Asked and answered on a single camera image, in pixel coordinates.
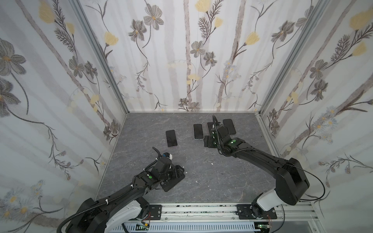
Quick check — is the aluminium corner frame post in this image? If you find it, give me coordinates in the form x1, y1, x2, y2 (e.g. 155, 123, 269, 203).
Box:
69, 0, 129, 115
259, 0, 333, 114

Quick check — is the white vented cable duct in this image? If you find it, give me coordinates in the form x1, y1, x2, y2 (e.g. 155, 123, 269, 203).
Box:
111, 222, 260, 233

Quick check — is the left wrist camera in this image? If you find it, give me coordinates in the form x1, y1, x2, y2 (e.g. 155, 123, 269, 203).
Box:
162, 152, 173, 160

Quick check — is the black phone case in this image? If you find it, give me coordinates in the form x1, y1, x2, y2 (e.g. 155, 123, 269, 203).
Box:
223, 119, 237, 135
161, 174, 185, 192

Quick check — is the small dark phone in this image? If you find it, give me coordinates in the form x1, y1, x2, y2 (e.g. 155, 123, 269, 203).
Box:
166, 130, 178, 147

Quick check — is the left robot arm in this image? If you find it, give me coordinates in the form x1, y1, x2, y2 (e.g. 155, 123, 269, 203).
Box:
56, 156, 185, 233

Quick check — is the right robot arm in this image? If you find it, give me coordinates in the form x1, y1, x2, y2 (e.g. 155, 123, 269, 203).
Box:
204, 124, 310, 211

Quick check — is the black phone case front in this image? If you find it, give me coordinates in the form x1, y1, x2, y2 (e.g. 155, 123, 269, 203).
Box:
161, 174, 185, 192

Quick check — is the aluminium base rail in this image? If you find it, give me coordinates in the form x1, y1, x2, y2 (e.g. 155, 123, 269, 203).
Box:
145, 202, 319, 223

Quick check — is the aluminium corner frame post left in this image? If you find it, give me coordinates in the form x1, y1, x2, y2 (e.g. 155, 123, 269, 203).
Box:
69, 0, 129, 115

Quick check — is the purple-edged black phone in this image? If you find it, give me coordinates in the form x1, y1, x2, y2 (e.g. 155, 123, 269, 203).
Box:
207, 122, 214, 136

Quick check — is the aluminium corner frame post right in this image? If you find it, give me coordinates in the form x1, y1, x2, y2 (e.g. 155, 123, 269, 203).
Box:
259, 0, 333, 114

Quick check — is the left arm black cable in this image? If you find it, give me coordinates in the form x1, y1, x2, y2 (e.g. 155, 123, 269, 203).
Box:
56, 197, 117, 233

